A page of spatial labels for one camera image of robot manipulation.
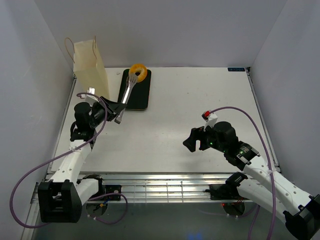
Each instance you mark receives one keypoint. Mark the black rectangular tray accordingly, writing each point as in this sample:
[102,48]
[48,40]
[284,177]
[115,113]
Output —
[139,98]

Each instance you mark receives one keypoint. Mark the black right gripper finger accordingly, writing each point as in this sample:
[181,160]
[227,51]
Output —
[195,135]
[203,140]

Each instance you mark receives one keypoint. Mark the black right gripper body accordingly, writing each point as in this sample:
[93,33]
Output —
[212,142]

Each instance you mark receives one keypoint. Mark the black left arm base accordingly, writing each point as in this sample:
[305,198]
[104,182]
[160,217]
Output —
[111,192]

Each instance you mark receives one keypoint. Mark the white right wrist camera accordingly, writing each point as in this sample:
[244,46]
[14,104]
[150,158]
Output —
[210,119]

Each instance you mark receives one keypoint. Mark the blue table label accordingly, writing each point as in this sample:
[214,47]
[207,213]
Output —
[236,69]

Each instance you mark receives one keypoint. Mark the aluminium rail frame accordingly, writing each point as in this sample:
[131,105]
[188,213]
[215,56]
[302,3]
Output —
[149,188]

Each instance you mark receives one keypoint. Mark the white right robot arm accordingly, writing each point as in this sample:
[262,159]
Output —
[299,210]

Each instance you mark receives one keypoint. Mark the cream paper bag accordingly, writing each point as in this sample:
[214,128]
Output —
[89,68]

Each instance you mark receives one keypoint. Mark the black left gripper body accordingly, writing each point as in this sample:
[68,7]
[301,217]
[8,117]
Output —
[99,115]

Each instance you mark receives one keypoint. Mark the golden bagel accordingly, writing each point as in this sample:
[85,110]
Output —
[137,72]

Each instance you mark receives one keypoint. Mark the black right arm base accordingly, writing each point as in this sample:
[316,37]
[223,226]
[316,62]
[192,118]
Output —
[228,190]

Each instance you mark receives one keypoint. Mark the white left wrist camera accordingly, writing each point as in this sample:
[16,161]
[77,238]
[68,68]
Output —
[90,96]

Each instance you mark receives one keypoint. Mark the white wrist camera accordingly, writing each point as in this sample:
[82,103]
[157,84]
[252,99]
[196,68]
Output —
[210,119]
[90,96]

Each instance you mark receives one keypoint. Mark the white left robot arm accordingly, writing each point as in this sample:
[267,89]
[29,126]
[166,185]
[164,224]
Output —
[62,197]

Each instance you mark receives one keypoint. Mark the metal tongs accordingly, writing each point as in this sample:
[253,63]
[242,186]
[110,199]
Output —
[131,81]

